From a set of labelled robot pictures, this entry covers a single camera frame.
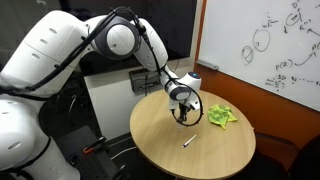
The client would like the black perforated mounting board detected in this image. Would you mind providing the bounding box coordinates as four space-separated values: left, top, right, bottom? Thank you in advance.
56 126 128 180

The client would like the yellow green cloth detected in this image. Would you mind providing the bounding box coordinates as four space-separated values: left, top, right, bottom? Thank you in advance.
207 104 237 130

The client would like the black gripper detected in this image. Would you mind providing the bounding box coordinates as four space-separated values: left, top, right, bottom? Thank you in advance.
178 104 190 123

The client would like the dark chair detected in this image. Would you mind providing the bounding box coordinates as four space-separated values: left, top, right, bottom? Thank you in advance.
253 133 320 180

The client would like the round wooden table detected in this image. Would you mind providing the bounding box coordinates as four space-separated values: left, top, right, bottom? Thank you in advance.
130 90 256 180

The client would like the black wall television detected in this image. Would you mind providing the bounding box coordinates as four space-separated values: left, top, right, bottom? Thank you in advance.
59 0 198 77

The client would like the black orange clamp far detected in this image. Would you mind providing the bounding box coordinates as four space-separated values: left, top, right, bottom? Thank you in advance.
82 136 107 154

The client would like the black wire wall basket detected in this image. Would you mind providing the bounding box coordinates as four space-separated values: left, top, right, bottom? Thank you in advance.
129 69 160 92

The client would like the white marker pen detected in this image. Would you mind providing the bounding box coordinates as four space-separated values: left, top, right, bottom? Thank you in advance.
182 135 197 148

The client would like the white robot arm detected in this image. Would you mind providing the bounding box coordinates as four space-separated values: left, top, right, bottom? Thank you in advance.
0 7 203 180

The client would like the clear plastic cup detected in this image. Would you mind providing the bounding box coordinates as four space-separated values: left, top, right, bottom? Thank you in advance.
176 123 184 132

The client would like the white whiteboard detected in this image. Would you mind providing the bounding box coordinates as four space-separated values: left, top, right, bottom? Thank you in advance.
198 0 320 111

